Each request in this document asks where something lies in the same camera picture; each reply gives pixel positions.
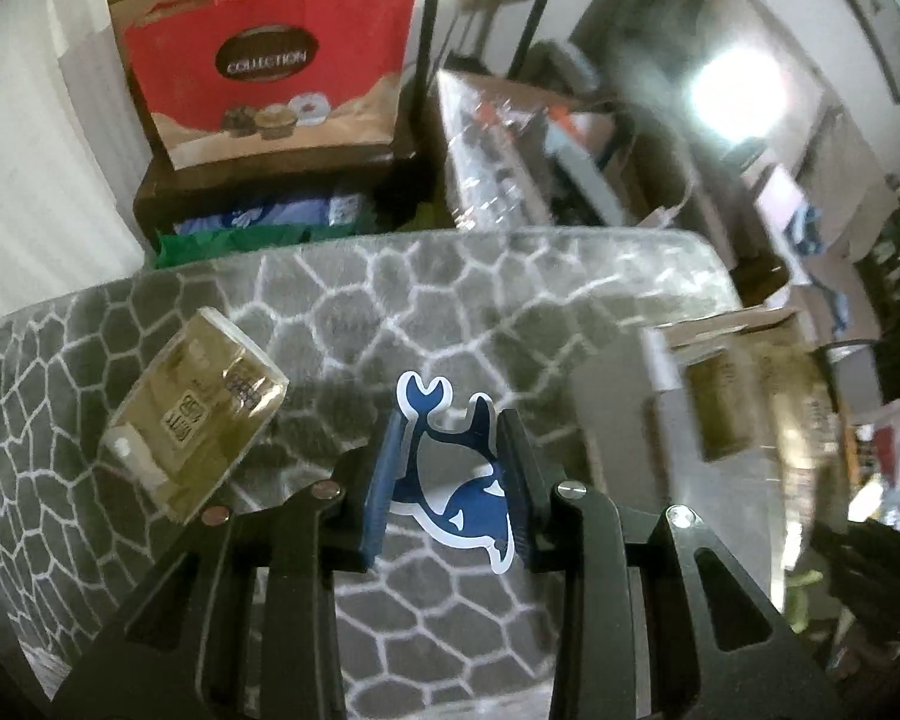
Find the small gold foil packet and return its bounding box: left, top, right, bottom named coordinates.
left=102, top=307, right=289, bottom=523

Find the red collection paper bag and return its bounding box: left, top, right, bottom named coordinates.
left=123, top=0, right=414, bottom=169

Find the dark wooden side table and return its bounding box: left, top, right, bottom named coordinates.
left=133, top=135, right=437, bottom=244

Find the cardboard storage box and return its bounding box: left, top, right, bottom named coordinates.
left=569, top=307, right=839, bottom=598

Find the green bag under table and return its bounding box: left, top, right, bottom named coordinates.
left=154, top=224, right=331, bottom=270

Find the blue whale sticker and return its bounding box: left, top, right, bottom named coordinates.
left=391, top=371, right=515, bottom=575

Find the large gold foil packet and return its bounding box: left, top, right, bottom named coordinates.
left=685, top=341, right=839, bottom=538

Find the clear plastic wrapped box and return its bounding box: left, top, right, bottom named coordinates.
left=429, top=70, right=631, bottom=232

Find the grey honeycomb pattern mat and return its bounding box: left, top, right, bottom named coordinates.
left=0, top=229, right=740, bottom=718

